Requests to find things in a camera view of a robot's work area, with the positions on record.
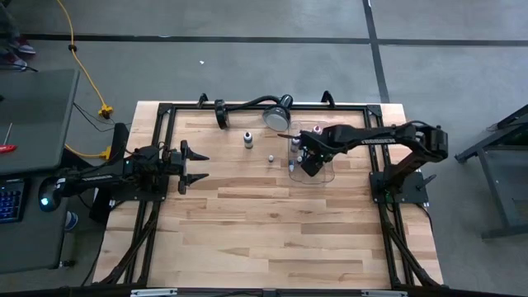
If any person's blue shoe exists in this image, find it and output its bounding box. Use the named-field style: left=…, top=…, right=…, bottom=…
left=64, top=210, right=79, bottom=232

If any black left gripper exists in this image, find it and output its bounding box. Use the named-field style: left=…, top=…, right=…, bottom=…
left=166, top=139, right=210, bottom=196

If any silver metal bracket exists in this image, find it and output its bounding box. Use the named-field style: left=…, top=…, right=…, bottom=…
left=361, top=290, right=408, bottom=297
left=130, top=288, right=178, bottom=297

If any backlit black keyboard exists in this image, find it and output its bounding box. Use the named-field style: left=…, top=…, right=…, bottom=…
left=0, top=177, right=26, bottom=226

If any black upright box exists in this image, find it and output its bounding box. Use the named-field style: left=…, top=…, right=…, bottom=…
left=107, top=122, right=131, bottom=163

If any black metal table frame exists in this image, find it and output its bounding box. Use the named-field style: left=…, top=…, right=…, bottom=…
left=97, top=91, right=445, bottom=290

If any grey metal table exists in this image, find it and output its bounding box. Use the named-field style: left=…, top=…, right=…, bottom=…
left=453, top=102, right=528, bottom=240

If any red-handled screwdriver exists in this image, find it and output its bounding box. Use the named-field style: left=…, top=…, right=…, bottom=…
left=0, top=121, right=17, bottom=155

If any thin black cable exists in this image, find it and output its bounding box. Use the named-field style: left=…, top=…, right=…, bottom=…
left=73, top=101, right=133, bottom=134

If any grey desk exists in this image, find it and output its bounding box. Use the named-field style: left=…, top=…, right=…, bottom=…
left=0, top=68, right=82, bottom=274

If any yellow extension cable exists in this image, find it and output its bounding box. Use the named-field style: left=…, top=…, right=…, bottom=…
left=55, top=0, right=115, bottom=120
left=64, top=144, right=113, bottom=160

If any person's red grey shoe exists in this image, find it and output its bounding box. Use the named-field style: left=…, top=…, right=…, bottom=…
left=0, top=53, right=28, bottom=70
left=12, top=39, right=37, bottom=55

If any clear plastic bin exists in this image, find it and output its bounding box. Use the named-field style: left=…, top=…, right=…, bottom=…
left=287, top=119, right=336, bottom=185

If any round grey gooseneck lamp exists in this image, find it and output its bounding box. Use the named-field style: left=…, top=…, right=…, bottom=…
left=213, top=93, right=295, bottom=133

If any black computer mouse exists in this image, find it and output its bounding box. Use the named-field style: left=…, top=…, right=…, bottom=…
left=37, top=176, right=63, bottom=214

